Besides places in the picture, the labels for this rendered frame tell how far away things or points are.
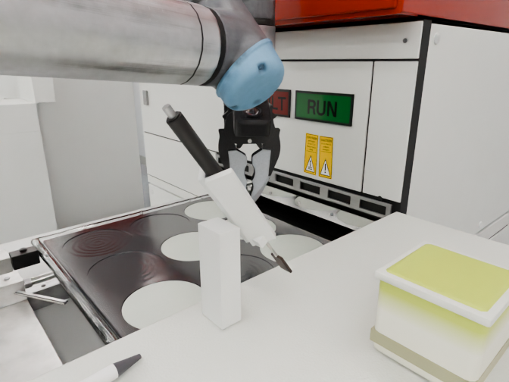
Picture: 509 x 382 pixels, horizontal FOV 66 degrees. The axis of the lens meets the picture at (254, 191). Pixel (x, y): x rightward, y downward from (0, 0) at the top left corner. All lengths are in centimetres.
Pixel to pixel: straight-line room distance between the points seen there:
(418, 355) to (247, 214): 15
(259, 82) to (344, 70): 25
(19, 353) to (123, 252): 20
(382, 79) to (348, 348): 38
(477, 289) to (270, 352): 15
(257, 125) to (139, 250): 27
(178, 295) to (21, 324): 18
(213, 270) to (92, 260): 33
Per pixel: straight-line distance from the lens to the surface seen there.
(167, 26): 35
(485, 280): 31
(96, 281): 56
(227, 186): 28
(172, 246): 62
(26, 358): 50
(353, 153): 63
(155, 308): 48
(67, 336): 61
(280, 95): 71
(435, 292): 28
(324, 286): 39
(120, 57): 33
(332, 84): 64
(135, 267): 58
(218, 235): 29
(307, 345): 32
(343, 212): 64
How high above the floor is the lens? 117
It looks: 18 degrees down
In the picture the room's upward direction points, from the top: straight up
